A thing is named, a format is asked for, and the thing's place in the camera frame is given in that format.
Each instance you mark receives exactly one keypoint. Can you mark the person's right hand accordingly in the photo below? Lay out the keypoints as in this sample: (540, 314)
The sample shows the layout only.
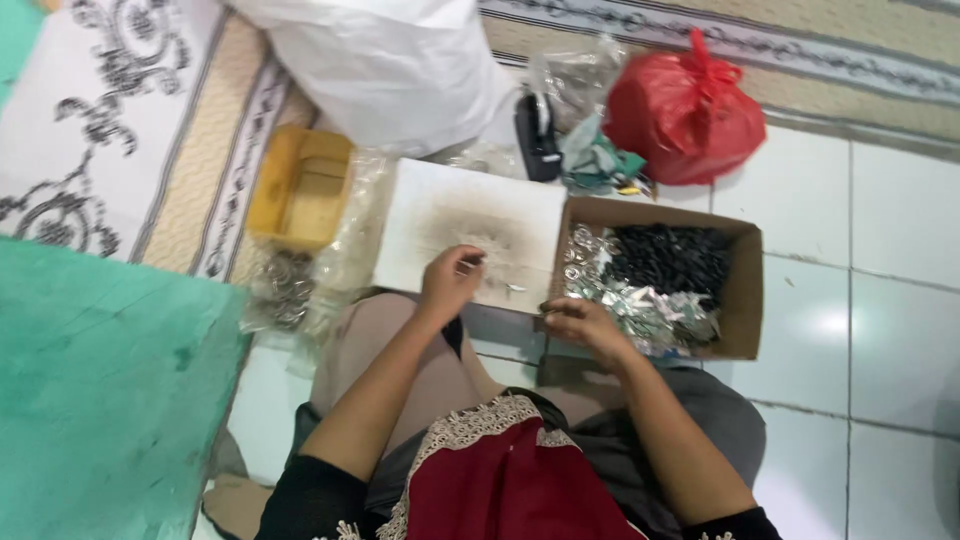
(582, 322)

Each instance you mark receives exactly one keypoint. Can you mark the person's left hand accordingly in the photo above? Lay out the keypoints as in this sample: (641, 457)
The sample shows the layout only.
(448, 285)

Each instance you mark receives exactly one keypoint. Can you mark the person's left fingers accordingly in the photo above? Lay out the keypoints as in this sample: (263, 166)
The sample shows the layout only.
(466, 262)

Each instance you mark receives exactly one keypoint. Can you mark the person's right fingers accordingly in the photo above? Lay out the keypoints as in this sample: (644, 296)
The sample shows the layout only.
(559, 313)

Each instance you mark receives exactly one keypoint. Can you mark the white foam work board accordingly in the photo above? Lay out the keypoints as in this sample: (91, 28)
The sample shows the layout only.
(471, 229)

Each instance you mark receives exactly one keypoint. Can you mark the small silver metal piece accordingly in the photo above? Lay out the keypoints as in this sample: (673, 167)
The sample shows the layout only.
(516, 287)

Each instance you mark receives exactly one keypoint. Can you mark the pile of silver metal rings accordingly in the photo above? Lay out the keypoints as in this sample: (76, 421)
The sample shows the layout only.
(585, 259)

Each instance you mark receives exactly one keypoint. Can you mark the pile of silver foil pieces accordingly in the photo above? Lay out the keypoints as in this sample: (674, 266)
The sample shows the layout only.
(660, 319)

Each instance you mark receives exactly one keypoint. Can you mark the brown cardboard box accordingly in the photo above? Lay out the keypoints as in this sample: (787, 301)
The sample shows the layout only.
(660, 281)

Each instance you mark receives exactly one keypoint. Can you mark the pile of black small parts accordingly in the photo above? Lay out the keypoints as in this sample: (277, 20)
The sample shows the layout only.
(671, 259)

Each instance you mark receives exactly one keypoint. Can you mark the black tape dispenser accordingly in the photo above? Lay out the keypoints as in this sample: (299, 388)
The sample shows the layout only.
(537, 135)

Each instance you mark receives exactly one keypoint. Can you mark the green cloth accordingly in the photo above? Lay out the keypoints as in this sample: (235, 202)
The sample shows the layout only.
(600, 161)

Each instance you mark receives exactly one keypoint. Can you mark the clear bag of metal rings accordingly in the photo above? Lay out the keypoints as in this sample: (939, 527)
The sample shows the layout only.
(289, 289)

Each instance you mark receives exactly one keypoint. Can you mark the yellow plastic container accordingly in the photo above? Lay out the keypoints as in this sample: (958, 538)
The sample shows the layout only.
(301, 187)

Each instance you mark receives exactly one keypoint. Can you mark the large white sack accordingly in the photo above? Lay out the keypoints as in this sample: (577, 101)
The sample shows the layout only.
(382, 67)

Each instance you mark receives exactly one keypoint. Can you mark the clear plastic bag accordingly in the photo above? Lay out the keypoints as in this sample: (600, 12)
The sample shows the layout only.
(574, 79)

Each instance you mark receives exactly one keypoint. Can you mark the patterned floor rug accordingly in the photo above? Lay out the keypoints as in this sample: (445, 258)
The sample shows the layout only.
(315, 90)

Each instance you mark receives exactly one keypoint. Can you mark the red plastic bag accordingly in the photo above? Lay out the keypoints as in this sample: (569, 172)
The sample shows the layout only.
(682, 112)

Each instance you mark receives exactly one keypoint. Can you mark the green mattress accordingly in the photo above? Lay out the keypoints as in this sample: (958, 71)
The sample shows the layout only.
(112, 390)

